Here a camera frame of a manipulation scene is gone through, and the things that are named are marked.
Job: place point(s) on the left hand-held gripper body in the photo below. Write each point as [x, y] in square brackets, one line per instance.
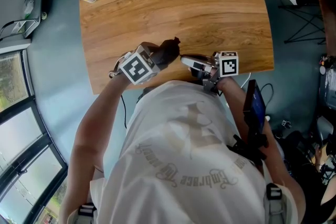
[137, 66]

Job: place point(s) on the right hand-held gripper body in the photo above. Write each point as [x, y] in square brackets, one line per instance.
[228, 65]

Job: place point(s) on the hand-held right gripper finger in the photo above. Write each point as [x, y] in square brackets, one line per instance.
[197, 64]
[197, 57]

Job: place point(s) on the dark brown zipper pouch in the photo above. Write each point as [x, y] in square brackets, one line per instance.
[169, 51]

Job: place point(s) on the person's left forearm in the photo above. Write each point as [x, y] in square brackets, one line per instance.
[89, 133]

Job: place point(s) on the person's right forearm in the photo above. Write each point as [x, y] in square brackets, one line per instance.
[281, 160]

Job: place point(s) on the white power adapter block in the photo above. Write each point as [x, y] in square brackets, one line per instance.
[267, 118]

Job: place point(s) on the person's white printed t-shirt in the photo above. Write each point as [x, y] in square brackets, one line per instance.
[178, 154]

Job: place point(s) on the plastic wrapped grey equipment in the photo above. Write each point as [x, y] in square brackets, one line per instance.
[329, 81]

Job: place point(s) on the brown wooden side table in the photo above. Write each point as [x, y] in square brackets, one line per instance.
[329, 23]

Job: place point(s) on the clear plastic bag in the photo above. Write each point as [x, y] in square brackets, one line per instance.
[27, 6]

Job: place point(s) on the black framed window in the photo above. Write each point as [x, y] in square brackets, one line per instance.
[18, 133]

